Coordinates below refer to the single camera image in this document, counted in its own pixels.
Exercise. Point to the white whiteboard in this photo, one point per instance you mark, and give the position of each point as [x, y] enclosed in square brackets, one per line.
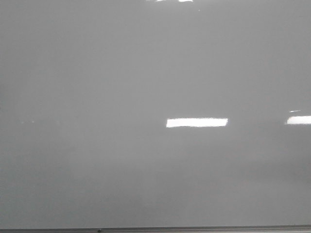
[144, 113]

